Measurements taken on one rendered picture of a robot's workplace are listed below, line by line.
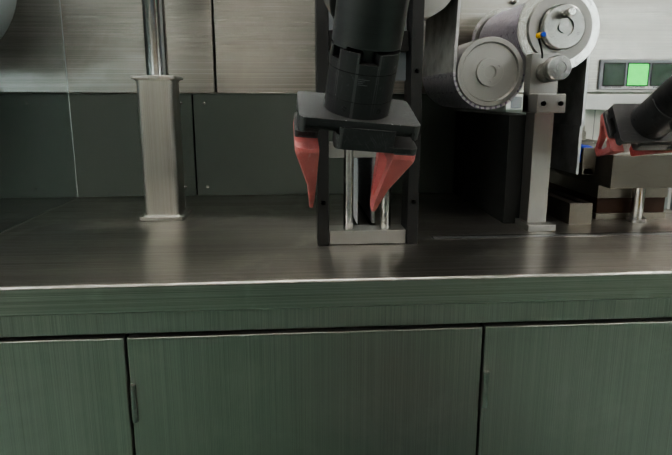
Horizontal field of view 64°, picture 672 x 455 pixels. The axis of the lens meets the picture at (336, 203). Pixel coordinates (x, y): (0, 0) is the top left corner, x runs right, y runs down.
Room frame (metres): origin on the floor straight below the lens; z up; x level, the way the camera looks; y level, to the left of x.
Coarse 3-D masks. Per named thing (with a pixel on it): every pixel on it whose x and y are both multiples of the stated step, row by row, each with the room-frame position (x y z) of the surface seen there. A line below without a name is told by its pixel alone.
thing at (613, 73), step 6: (606, 66) 1.33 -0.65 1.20; (612, 66) 1.33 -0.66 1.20; (618, 66) 1.33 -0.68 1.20; (624, 66) 1.33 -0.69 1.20; (606, 72) 1.33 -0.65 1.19; (612, 72) 1.33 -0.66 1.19; (618, 72) 1.33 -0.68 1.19; (606, 78) 1.33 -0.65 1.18; (612, 78) 1.33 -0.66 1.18; (618, 78) 1.33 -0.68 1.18; (606, 84) 1.33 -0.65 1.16; (612, 84) 1.33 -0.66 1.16; (618, 84) 1.33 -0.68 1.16
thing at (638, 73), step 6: (630, 66) 1.33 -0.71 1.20; (636, 66) 1.33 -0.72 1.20; (642, 66) 1.34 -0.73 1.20; (648, 66) 1.34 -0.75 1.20; (630, 72) 1.33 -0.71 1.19; (636, 72) 1.33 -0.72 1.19; (642, 72) 1.34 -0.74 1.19; (630, 78) 1.33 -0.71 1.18; (636, 78) 1.33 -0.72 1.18; (642, 78) 1.34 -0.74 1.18; (630, 84) 1.33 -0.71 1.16; (636, 84) 1.33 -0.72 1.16; (642, 84) 1.34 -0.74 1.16
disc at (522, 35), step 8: (528, 0) 0.98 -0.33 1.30; (536, 0) 0.98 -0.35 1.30; (584, 0) 0.99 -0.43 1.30; (592, 0) 0.99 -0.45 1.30; (528, 8) 0.98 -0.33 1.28; (592, 8) 0.99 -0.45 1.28; (520, 16) 0.98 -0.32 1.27; (528, 16) 0.98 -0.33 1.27; (592, 16) 0.99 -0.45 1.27; (520, 24) 0.98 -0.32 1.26; (592, 24) 0.99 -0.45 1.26; (520, 32) 0.98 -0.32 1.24; (592, 32) 0.99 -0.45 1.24; (520, 40) 0.98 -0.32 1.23; (528, 40) 0.98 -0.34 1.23; (592, 40) 0.99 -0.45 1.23; (528, 48) 0.98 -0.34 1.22; (584, 48) 0.99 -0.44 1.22; (592, 48) 0.99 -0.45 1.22; (576, 56) 0.99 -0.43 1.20; (584, 56) 0.99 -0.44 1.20; (576, 64) 0.99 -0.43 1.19
